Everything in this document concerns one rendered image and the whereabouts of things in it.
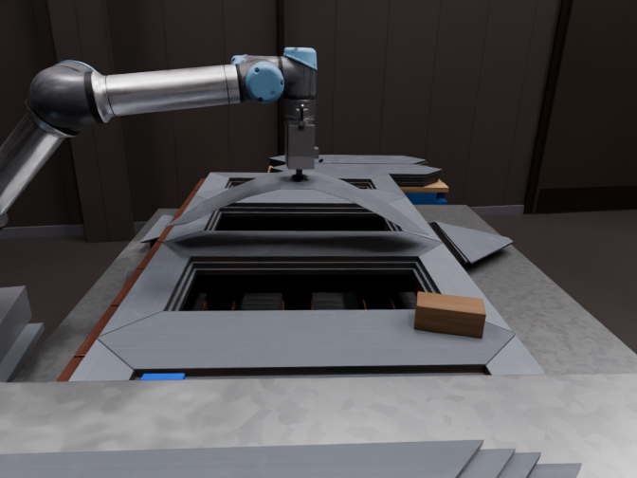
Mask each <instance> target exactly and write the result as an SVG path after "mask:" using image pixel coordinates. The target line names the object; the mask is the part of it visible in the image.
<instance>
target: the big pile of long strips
mask: <svg viewBox="0 0 637 478"><path fill-rule="evenodd" d="M320 159H323V161H322V162H319V160H320ZM269 160H270V164H272V165H271V166H272V168H270V171H269V172H270V173H279V172H283V171H296V170H288V168H287V166H286V164H285V155H284V156H275V157H270V158H269ZM442 170H443V169H438V168H433V167H429V166H428V162H427V160H426V159H421V158H416V157H410V156H350V155H318V158H315V169H307V170H302V171H303V172H318V173H321V174H389V175H390V176H391V178H392V179H393V180H394V182H395V183H396V184H397V185H398V187H425V186H427V185H430V184H433V183H436V182H438V180H439V178H440V176H441V175H440V174H441V173H442Z"/></svg>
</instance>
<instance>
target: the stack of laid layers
mask: <svg viewBox="0 0 637 478"><path fill-rule="evenodd" d="M340 180H343V181H345V182H348V183H350V184H352V185H354V186H356V187H358V188H359V189H376V187H375V186H374V184H373V183H372V181H371V180H370V179H340ZM222 217H381V218H382V220H383V221H384V223H385V225H386V227H387V229H388V231H289V230H217V227H218V225H219V223H220V220H221V218H222ZM163 244H165V245H167V246H169V247H171V248H174V249H176V250H178V251H180V252H183V253H185V254H187V255H189V256H190V257H191V258H190V260H189V261H188V263H187V265H186V267H185V269H184V271H183V273H182V275H181V277H180V279H179V281H178V283H177V285H176V287H175V289H174V291H173V294H172V296H171V298H170V299H169V301H168V303H167V305H166V307H165V309H164V311H182V309H183V307H184V304H185V302H186V300H187V298H188V296H189V293H190V291H191V287H192V285H193V283H194V280H195V278H196V276H197V275H412V276H413V278H414V280H415V281H416V283H417V284H418V286H419V288H420V290H421V292H428V293H437V294H441V292H440V291H439V289H438V287H437V286H436V284H435V283H434V282H433V280H432V279H431V277H430V275H429V274H428V271H427V270H426V268H425V267H424V265H423V263H422V262H421V260H420V258H419V257H418V256H420V255H422V254H424V253H426V252H428V251H429V250H431V249H433V248H436V247H438V246H440V245H442V244H443V243H442V242H439V241H435V240H432V239H429V238H426V237H423V236H419V235H416V234H412V233H409V232H405V231H402V230H401V228H400V227H399V226H397V225H395V224H393V222H391V221H389V220H387V219H385V218H384V217H382V216H380V215H378V214H376V213H374V212H372V211H369V210H367V209H365V208H363V207H361V206H359V205H357V204H335V203H232V204H230V205H228V206H225V207H223V208H221V209H219V210H216V211H214V212H213V213H212V215H211V217H210V219H209V222H208V223H207V225H206V227H205V229H204V230H202V231H198V232H196V233H193V234H189V235H186V236H182V237H179V238H175V239H172V240H169V241H166V242H163ZM181 373H184V374H185V379H236V378H300V377H427V376H491V374H490V372H489V371H488V369H487V368H486V366H485V365H424V366H355V367H285V368H215V369H146V370H134V372H133V374H132V376H131V378H130V380H141V378H142V376H143V374H181Z"/></svg>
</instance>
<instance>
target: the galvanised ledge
mask: <svg viewBox="0 0 637 478"><path fill-rule="evenodd" d="M178 211H179V209H158V210H157V211H156V213H155V214H154V215H153V216H152V217H151V219H150V220H149V221H148V222H147V223H146V224H145V226H144V227H143V228H142V229H141V230H140V232H139V233H138V234H137V235H136V236H135V238H134V239H133V240H132V241H131V242H130V243H129V245H128V246H127V247H126V248H125V249H124V250H123V252H122V253H121V254H120V255H119V256H118V258H117V259H116V260H115V261H114V262H113V263H112V265H111V266H109V267H108V268H107V270H106V271H105V272H104V273H103V274H102V275H101V277H100V278H99V279H98V280H97V281H96V283H95V284H94V285H93V286H92V287H91V288H90V290H89V291H88V292H87V293H86V294H85V295H84V297H83V298H82V299H81V300H80V301H79V303H78V304H77V305H76V306H75V307H74V309H73V310H72V311H71V312H70V313H69V314H68V316H67V317H66V318H65V319H64V320H63V322H62V323H61V324H60V325H59V326H58V327H57V329H56V330H55V331H54V332H53V333H52V334H51V336H50V337H49V338H48V339H47V340H46V341H45V343H44V344H43V345H42V346H41V347H40V349H39V350H38V351H37V352H36V353H35V355H34V356H33V357H32V358H31V359H30V360H29V362H28V363H27V364H26V365H25V366H24V368H23V369H22V370H21V371H20V372H19V373H18V375H17V376H16V377H15V378H14V379H13V380H12V382H45V381H56V380H57V378H58V377H59V376H60V374H61V373H62V371H63V370H64V368H65V367H66V365H67V364H68V363H69V361H70V360H71V359H72V358H74V355H75V354H76V353H77V351H78V350H79V348H80V347H81V346H82V344H83V342H84V341H85V340H86V338H87V337H88V335H89V334H90V333H91V331H92V330H93V329H94V327H95V326H96V324H97V323H98V322H99V320H100V318H101V317H102V316H103V314H104V313H105V311H106V310H107V309H108V307H109V306H111V303H112V302H113V300H114V299H115V298H116V297H117V295H118V294H119V293H120V291H121V290H122V288H123V287H124V286H125V283H124V274H125V271H126V269H127V268H128V267H133V266H136V265H139V264H140V263H141V262H142V260H143V259H144V258H145V256H146V255H147V253H148V252H149V251H150V249H151V248H152V246H153V245H154V244H155V242H156V241H153V242H149V243H145V244H144V243H140V242H141V240H142V239H143V238H144V237H145V235H146V234H147V233H148V232H149V231H150V229H151V228H152V227H153V226H154V225H155V223H156V222H157V221H158V219H159V218H160V217H161V216H162V215H171V216H175V215H176V213H177V212H178Z"/></svg>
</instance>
